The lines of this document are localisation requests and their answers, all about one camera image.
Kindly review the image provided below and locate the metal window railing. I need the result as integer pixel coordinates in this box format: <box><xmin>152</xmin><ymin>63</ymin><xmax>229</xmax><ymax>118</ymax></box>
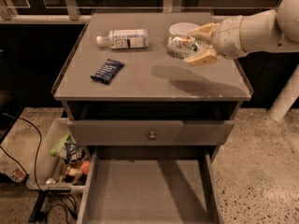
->
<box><xmin>0</xmin><ymin>0</ymin><xmax>283</xmax><ymax>24</ymax></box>

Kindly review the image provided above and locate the red apple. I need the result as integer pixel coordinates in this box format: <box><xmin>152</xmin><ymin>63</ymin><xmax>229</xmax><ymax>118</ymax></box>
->
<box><xmin>81</xmin><ymin>161</ymin><xmax>90</xmax><ymax>175</ymax></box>

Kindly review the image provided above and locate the dark blue snack packet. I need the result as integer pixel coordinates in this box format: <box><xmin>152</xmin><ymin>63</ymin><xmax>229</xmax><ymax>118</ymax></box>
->
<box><xmin>91</xmin><ymin>59</ymin><xmax>124</xmax><ymax>84</ymax></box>

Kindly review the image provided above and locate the green snack bag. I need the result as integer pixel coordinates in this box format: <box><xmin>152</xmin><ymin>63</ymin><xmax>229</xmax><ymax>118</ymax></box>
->
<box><xmin>50</xmin><ymin>133</ymin><xmax>72</xmax><ymax>160</ymax></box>

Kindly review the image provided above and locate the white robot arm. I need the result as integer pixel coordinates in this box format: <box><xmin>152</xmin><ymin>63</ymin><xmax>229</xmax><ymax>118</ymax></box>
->
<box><xmin>184</xmin><ymin>0</ymin><xmax>299</xmax><ymax>66</ymax></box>

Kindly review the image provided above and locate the clear plastic storage bin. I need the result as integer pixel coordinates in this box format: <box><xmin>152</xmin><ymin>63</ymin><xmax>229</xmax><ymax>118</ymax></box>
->
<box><xmin>26</xmin><ymin>118</ymin><xmax>85</xmax><ymax>192</ymax></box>

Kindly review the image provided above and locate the grey upper drawer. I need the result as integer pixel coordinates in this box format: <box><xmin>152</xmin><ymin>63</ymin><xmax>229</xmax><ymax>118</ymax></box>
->
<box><xmin>67</xmin><ymin>119</ymin><xmax>234</xmax><ymax>147</ymax></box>

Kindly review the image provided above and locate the black power cable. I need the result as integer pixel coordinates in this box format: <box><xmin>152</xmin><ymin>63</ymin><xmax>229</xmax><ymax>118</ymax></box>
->
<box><xmin>0</xmin><ymin>111</ymin><xmax>78</xmax><ymax>224</ymax></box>

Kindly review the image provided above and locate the grey open middle drawer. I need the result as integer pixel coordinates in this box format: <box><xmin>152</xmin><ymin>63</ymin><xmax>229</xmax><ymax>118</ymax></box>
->
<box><xmin>77</xmin><ymin>147</ymin><xmax>224</xmax><ymax>224</ymax></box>

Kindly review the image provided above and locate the white pole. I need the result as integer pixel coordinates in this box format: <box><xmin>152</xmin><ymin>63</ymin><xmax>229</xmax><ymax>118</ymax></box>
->
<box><xmin>268</xmin><ymin>65</ymin><xmax>299</xmax><ymax>121</ymax></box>

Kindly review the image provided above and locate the plastic bottle on floor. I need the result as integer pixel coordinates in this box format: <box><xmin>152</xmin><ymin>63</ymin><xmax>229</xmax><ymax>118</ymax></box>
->
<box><xmin>0</xmin><ymin>161</ymin><xmax>26</xmax><ymax>183</ymax></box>

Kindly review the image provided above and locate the white ceramic bowl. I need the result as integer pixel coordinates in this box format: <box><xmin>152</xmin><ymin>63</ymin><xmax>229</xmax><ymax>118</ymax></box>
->
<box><xmin>169</xmin><ymin>22</ymin><xmax>198</xmax><ymax>35</ymax></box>

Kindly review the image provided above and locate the dark blue chip bag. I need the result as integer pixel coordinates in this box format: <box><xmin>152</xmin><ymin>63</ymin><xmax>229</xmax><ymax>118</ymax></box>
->
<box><xmin>64</xmin><ymin>142</ymin><xmax>85</xmax><ymax>163</ymax></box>

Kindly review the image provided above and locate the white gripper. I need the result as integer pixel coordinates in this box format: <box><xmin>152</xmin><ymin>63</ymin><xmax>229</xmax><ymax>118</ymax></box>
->
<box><xmin>184</xmin><ymin>16</ymin><xmax>247</xmax><ymax>66</ymax></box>

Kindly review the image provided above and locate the crushed 7up can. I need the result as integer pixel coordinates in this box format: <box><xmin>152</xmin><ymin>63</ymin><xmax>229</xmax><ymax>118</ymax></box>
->
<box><xmin>167</xmin><ymin>35</ymin><xmax>200</xmax><ymax>59</ymax></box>

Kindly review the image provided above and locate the clear plastic water bottle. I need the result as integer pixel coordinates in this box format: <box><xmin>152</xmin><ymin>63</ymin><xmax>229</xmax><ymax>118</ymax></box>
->
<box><xmin>96</xmin><ymin>29</ymin><xmax>149</xmax><ymax>49</ymax></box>

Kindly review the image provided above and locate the round metal drawer knob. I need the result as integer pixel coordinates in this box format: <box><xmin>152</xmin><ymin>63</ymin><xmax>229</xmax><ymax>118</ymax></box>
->
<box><xmin>149</xmin><ymin>132</ymin><xmax>156</xmax><ymax>141</ymax></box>

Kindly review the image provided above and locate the grey drawer cabinet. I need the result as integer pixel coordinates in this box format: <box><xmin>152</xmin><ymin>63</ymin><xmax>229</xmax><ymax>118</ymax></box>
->
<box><xmin>53</xmin><ymin>13</ymin><xmax>252</xmax><ymax>156</ymax></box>

